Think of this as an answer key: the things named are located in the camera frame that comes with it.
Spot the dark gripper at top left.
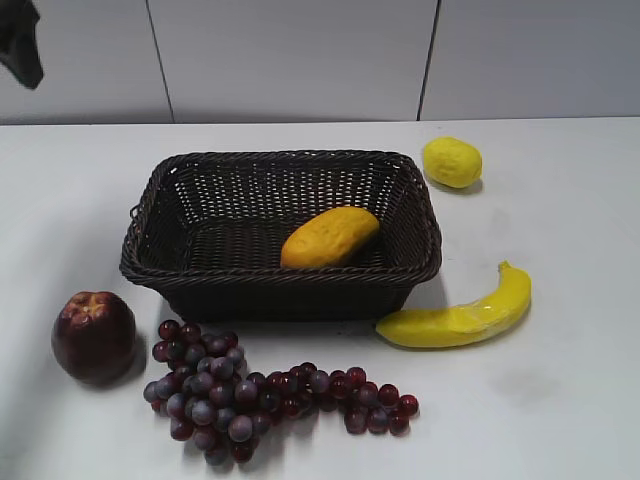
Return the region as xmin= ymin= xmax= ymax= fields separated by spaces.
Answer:
xmin=0 ymin=0 xmax=44 ymax=90

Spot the yellow mango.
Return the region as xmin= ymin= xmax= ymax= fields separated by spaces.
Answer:
xmin=280 ymin=206 xmax=380 ymax=269

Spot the black woven wicker basket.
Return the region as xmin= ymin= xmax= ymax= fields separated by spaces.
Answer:
xmin=120 ymin=150 xmax=442 ymax=323

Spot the dark red apple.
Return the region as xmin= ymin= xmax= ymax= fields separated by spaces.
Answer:
xmin=51 ymin=291 xmax=136 ymax=386

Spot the purple grape bunch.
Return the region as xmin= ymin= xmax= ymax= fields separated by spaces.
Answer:
xmin=143 ymin=319 xmax=282 ymax=467

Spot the dark red grape bunch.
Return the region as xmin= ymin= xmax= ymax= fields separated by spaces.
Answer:
xmin=254 ymin=362 xmax=420 ymax=436

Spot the yellow lemon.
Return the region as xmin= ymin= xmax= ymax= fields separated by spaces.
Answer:
xmin=423 ymin=137 xmax=483 ymax=189

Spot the yellow banana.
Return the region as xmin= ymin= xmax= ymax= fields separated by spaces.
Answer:
xmin=375 ymin=261 xmax=532 ymax=349

